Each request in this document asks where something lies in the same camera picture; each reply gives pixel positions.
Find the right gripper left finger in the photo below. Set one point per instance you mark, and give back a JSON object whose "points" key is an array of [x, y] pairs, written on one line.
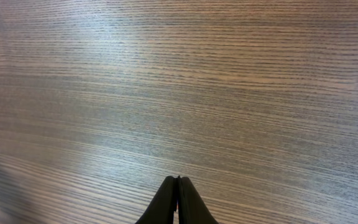
{"points": [[163, 205]]}

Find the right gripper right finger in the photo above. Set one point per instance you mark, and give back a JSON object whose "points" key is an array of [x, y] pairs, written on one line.
{"points": [[192, 209]]}

